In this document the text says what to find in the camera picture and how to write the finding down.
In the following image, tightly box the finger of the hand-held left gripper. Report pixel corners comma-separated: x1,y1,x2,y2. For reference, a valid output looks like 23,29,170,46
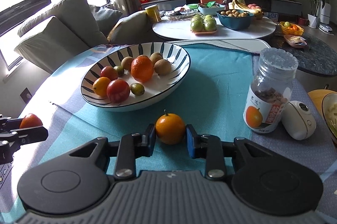
0,125,48,165
0,114,24,133

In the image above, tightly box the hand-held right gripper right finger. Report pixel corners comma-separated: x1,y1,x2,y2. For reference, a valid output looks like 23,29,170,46
186,124,269,180

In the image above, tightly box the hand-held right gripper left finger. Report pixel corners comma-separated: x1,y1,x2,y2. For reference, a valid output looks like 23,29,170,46
69,123,156,180

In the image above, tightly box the red tomato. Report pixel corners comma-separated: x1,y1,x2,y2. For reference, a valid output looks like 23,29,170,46
107,79,131,104
100,66,118,81
20,113,43,130

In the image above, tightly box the orange with stem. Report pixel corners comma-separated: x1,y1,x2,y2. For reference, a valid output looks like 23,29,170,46
155,109,186,145

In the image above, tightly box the striped white plate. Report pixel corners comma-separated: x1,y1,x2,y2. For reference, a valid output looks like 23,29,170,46
80,42,191,112

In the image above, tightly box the large orange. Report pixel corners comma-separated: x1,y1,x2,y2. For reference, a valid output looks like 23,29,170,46
131,55,154,83

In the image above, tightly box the small orange citrus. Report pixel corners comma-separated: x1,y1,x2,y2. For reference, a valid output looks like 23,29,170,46
92,77,111,97

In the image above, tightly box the brown longan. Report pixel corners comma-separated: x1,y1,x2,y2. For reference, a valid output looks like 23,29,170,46
121,56,135,71
150,52,164,65
154,59,172,76

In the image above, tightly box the clear plastic jar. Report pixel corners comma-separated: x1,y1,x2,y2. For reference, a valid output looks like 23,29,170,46
243,47,299,134

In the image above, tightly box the beige sofa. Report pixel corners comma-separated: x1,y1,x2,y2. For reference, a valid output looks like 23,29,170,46
14,0,110,74

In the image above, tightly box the white oval device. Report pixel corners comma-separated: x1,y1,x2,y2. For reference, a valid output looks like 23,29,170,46
281,100,317,141

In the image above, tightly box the beige cushion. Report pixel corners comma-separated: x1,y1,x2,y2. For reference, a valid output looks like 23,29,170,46
107,10,156,45

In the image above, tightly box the round white coffee table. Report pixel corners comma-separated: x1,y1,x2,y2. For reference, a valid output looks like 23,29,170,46
152,15,276,41

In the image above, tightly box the pack of green apples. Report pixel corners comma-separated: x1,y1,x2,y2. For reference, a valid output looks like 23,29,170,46
190,14,218,35

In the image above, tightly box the blue bowl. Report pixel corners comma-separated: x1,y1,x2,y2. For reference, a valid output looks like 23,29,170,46
216,10,255,30

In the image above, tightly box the yellow can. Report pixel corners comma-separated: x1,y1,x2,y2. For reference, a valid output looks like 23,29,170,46
145,4,162,24

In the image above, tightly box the glass snack tray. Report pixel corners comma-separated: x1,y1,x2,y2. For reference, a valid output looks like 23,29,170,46
164,7,201,20

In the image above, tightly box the grey pillow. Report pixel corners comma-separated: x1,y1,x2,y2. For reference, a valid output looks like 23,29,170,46
89,4,123,37

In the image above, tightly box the wooden tray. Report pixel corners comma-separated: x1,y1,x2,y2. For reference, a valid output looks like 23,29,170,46
308,84,337,119

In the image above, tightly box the light blue basket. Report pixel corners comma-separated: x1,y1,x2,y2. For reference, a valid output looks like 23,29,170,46
197,3,226,16

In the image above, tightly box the pile of longans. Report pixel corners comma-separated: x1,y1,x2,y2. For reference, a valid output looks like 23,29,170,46
220,10,250,18

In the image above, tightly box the bowl with food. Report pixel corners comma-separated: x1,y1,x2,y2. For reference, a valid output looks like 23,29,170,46
322,93,337,145

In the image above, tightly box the pink tray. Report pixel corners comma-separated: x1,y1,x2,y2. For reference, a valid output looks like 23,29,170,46
283,35,308,49

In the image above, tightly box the bunch of bananas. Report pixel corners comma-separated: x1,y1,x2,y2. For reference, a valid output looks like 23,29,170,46
229,0,264,16

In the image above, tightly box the yellow basket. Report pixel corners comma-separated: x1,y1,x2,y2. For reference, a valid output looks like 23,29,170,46
279,21,304,36

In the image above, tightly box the dark marble oval table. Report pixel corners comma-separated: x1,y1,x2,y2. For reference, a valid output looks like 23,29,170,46
266,29,337,76

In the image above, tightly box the grey television console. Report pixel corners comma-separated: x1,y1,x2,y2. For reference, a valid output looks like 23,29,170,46
145,0,303,22

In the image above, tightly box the tall plant in white pot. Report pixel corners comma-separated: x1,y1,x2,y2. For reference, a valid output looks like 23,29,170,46
299,0,329,28

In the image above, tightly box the wall socket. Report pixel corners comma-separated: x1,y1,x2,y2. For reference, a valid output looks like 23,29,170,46
20,87,33,104

